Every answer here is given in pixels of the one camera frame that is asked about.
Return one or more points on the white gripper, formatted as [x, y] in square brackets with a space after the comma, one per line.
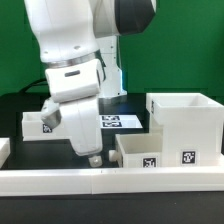
[82, 123]

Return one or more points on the white front drawer tray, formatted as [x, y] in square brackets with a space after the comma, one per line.
[137, 150]

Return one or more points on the white drawer tray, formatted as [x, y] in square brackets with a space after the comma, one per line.
[137, 150]
[33, 129]

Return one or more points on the white drawer cabinet box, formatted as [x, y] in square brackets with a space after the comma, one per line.
[191, 128]

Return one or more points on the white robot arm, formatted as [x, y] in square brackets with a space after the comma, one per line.
[67, 32]

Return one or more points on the marker sheet on table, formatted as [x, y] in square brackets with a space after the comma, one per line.
[120, 122]

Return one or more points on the white front fence rail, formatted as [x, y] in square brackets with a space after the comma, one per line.
[105, 181]

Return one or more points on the white fence rail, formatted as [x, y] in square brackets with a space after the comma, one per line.
[105, 181]
[4, 150]

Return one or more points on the white left fence rail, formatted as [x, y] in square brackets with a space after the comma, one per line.
[4, 150]

